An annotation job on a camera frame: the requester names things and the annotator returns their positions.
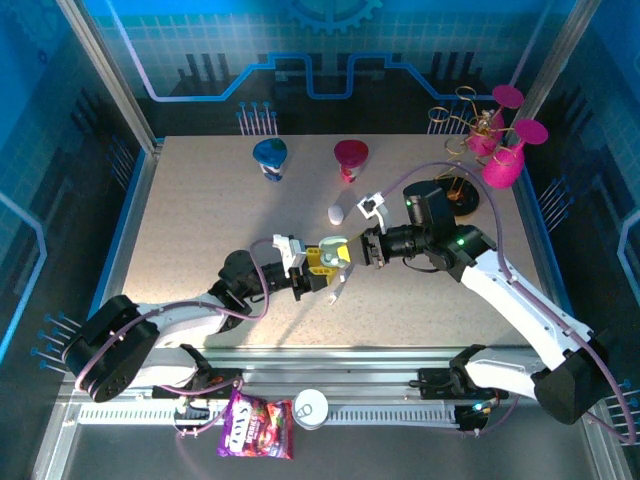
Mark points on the white earbud charging case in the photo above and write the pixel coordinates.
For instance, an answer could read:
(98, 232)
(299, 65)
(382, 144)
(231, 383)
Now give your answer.
(336, 215)
(331, 242)

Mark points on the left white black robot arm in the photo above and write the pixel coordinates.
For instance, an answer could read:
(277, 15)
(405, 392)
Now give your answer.
(185, 320)

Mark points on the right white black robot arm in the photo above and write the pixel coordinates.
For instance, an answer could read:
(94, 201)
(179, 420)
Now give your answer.
(525, 310)

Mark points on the pink lid printed cup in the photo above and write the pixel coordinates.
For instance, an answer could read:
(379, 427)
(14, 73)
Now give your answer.
(351, 152)

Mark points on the pink wine glass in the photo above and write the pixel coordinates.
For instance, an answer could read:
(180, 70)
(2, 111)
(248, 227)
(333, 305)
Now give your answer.
(502, 172)
(507, 97)

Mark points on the blue lid printed cup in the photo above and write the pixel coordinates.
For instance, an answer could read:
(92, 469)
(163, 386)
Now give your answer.
(270, 152)

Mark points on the purple candy bag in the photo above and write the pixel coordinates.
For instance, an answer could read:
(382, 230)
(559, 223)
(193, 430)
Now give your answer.
(255, 425)

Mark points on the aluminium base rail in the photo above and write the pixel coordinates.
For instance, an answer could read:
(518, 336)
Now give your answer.
(350, 370)

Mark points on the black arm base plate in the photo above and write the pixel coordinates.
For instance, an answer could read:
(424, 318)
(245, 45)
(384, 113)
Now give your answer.
(220, 377)
(430, 387)

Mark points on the blue edged table side rail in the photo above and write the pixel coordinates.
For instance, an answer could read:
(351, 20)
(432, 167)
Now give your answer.
(552, 280)
(129, 240)

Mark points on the aluminium frame post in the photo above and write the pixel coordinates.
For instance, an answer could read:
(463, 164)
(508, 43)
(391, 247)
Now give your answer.
(112, 75)
(562, 50)

